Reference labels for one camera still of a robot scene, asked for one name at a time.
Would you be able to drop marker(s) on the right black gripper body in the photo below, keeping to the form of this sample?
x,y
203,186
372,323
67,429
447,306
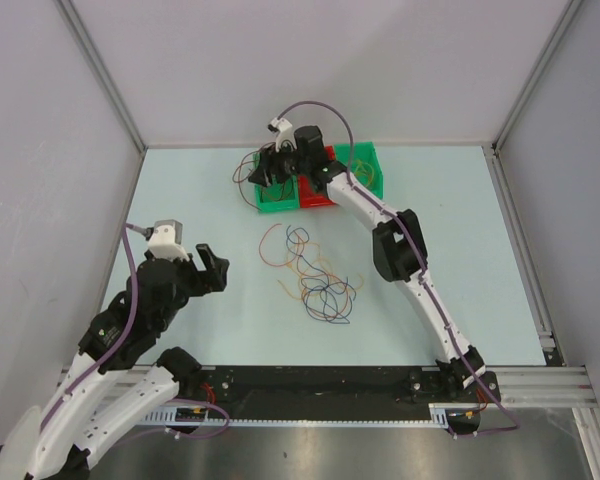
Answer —
x,y
286,162

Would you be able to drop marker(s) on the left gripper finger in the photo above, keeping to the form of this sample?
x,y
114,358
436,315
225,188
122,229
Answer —
x,y
216,271
209,259

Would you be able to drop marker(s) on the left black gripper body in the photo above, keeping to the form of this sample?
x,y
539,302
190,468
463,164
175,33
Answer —
x,y
191,281

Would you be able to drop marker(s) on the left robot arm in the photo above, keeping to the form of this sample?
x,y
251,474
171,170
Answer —
x,y
68,437

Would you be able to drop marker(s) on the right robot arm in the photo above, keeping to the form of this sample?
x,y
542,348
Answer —
x,y
399,252

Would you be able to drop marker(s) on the left green bin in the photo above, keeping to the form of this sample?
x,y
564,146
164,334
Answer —
x,y
278,197

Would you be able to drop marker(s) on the green bin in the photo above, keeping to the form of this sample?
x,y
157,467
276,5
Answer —
x,y
278,197
366,168

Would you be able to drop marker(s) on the red bin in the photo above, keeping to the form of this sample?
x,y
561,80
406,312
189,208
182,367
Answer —
x,y
308,196

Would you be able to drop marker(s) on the right green bin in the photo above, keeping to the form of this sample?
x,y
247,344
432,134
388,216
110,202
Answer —
x,y
366,168

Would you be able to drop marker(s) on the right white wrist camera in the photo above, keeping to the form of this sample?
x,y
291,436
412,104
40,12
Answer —
x,y
284,133

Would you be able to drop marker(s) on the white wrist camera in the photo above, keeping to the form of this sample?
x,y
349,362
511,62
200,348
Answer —
x,y
164,241
284,133

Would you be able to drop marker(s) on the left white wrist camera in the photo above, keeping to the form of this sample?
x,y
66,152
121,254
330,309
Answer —
x,y
164,241

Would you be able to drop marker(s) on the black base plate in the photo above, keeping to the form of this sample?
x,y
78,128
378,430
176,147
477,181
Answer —
x,y
332,393

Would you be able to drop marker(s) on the grey slotted cable duct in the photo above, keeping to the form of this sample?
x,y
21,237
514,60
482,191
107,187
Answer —
x,y
165,416

